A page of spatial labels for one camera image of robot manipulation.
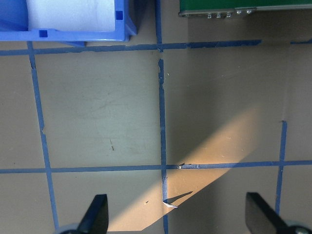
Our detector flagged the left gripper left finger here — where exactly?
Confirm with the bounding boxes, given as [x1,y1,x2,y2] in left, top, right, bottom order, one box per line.
[56,194,109,234]

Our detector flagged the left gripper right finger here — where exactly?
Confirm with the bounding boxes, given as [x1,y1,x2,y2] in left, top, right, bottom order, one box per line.
[245,192,312,234]

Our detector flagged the white foam in left bin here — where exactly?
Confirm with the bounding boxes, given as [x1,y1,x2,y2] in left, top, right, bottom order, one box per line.
[27,0,115,32]

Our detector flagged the green conveyor belt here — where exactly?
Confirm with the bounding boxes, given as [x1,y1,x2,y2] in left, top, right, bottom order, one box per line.
[179,0,312,19]

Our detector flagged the left blue plastic bin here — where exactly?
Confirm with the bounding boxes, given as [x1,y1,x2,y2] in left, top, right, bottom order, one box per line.
[0,0,137,47]

